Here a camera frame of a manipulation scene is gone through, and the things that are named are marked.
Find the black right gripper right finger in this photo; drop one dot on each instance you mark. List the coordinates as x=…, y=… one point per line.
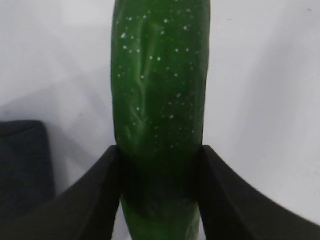
x=232, y=209

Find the green cucumber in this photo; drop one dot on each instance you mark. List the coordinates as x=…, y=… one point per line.
x=158, y=72

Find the dark navy fabric bag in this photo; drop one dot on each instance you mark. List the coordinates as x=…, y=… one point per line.
x=26, y=170

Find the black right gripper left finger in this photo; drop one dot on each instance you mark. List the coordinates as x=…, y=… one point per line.
x=85, y=211

